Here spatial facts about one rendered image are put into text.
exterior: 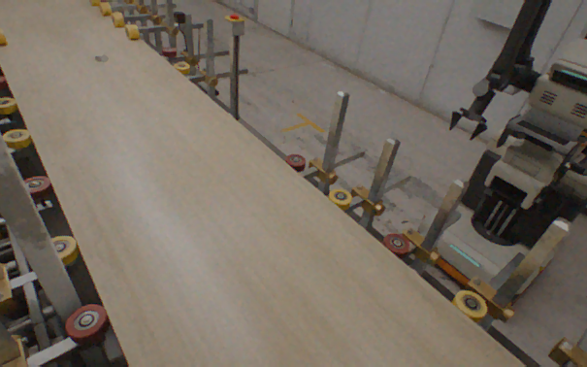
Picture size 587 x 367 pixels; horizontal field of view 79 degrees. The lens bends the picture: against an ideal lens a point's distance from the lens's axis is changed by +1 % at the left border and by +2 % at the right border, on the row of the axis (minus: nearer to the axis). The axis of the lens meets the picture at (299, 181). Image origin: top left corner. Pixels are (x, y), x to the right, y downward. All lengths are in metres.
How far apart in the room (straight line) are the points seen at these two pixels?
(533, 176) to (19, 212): 1.87
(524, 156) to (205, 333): 1.56
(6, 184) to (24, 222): 0.09
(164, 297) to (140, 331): 0.09
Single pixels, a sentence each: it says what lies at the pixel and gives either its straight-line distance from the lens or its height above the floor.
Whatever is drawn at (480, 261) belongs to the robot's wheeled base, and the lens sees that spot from 2.21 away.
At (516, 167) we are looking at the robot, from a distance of 1.97.
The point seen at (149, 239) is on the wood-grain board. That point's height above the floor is 0.90.
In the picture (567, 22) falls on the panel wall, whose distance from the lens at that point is 3.70.
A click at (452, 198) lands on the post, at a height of 1.06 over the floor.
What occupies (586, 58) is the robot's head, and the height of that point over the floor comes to 1.34.
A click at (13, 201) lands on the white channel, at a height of 1.19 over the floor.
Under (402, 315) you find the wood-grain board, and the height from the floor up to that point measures 0.90.
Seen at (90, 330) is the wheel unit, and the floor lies 0.91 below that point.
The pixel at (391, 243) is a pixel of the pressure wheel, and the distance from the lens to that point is 1.13.
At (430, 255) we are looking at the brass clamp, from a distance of 1.26.
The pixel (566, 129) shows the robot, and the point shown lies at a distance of 1.83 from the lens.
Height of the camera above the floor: 1.69
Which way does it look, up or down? 38 degrees down
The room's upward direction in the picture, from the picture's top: 8 degrees clockwise
